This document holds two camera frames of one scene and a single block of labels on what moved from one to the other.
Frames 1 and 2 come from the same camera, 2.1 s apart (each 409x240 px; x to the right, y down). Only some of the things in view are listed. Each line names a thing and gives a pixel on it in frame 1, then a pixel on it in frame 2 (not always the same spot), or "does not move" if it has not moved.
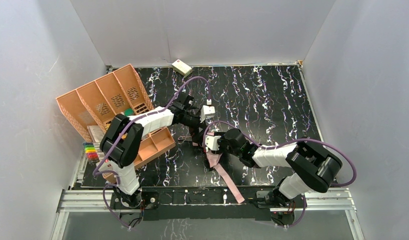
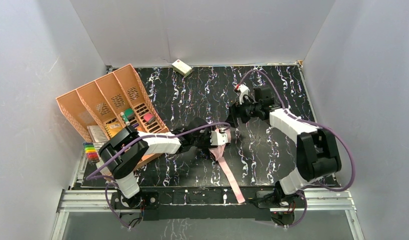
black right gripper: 210,156 to 237,111
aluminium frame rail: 75,199 does not move
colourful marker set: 91,153 does not move
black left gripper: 195,129 to 207,136
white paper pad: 97,132 does not move
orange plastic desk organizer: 121,93 does not move
